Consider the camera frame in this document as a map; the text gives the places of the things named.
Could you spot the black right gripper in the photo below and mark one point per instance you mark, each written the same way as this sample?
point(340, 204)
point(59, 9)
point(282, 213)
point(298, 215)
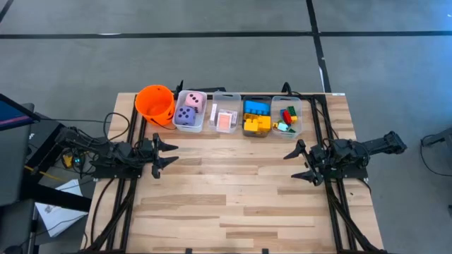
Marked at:
point(321, 160)

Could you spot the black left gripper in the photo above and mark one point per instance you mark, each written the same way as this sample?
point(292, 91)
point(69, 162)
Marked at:
point(152, 155)

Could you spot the small green toy brick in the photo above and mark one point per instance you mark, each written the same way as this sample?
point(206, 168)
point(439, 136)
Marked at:
point(291, 130)

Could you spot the mint toy brick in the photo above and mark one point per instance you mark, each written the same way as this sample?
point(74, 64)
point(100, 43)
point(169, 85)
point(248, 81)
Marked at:
point(282, 126)

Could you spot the purple foam die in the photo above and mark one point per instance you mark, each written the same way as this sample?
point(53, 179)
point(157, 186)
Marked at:
point(185, 115)

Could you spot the small yellow toy brick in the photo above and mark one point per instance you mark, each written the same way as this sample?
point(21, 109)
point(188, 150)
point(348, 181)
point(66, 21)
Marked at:
point(294, 119)

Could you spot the small orange toy brick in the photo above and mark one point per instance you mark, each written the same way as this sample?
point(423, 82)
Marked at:
point(275, 125)

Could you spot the white plastic bin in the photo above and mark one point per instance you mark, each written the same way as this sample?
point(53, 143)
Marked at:
point(201, 121)

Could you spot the red toy brick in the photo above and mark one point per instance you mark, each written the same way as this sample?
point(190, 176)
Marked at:
point(287, 117)

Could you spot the large yellow toy brick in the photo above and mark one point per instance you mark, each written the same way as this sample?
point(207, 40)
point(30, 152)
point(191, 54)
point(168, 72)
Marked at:
point(265, 122)

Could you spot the pink foam die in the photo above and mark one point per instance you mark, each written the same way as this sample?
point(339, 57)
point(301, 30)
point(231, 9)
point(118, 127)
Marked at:
point(195, 101)

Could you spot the orange-yellow toy brick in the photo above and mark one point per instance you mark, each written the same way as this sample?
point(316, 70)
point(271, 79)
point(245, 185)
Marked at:
point(249, 116)

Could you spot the long blue toy brick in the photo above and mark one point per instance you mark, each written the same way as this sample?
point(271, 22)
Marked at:
point(257, 107)

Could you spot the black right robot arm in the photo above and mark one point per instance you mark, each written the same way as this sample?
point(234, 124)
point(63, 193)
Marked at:
point(367, 148)

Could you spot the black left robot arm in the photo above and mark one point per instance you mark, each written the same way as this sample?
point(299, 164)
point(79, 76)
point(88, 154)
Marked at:
point(109, 153)

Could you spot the orange pumpkin bucket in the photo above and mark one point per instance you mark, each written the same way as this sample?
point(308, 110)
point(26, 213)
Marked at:
point(155, 100)

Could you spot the clear plastic bin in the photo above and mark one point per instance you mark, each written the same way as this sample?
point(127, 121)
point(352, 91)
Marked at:
point(226, 100)
point(282, 102)

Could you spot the dark grey plastic bin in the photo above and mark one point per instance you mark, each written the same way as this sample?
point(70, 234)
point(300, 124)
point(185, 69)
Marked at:
point(257, 98)

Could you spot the yellow connector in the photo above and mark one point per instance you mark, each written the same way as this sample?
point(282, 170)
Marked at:
point(67, 161)

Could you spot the black monitor stand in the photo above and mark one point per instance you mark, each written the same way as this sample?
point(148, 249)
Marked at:
point(53, 197)

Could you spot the white paper sheet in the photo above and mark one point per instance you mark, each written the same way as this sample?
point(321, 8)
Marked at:
point(60, 215)

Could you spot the monitor with blue screen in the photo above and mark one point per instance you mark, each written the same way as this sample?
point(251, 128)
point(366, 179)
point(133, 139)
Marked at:
point(14, 114)

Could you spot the black aluminium table frame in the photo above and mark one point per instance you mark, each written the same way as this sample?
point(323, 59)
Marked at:
point(132, 116)

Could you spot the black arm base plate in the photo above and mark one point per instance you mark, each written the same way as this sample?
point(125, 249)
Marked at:
point(106, 174)
point(353, 173)

